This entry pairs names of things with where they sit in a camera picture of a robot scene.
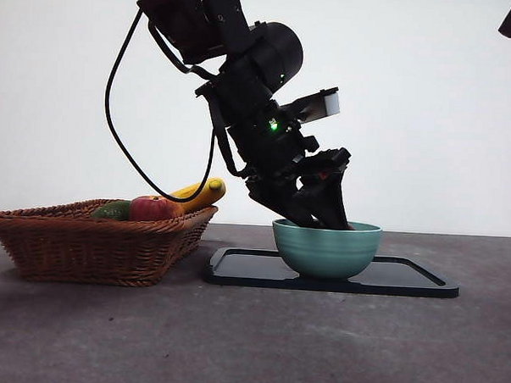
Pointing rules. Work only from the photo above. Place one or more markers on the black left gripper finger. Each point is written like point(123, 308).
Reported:
point(329, 199)
point(280, 201)

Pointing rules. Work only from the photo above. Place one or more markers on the brown wicker basket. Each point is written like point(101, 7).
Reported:
point(87, 252)

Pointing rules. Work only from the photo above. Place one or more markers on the yellow banana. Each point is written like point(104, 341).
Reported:
point(204, 191)

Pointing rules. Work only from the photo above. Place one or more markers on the teal ribbed bowl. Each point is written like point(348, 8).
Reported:
point(325, 254)

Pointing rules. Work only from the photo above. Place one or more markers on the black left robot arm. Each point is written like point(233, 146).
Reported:
point(212, 20)

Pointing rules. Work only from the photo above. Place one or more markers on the green fruit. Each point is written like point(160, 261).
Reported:
point(110, 210)

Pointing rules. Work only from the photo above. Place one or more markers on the red apple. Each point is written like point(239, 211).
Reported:
point(148, 210)

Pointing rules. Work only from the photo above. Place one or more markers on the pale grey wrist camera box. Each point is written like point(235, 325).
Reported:
point(327, 105)

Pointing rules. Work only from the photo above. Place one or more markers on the dark green rectangular tray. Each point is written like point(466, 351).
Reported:
point(243, 269)

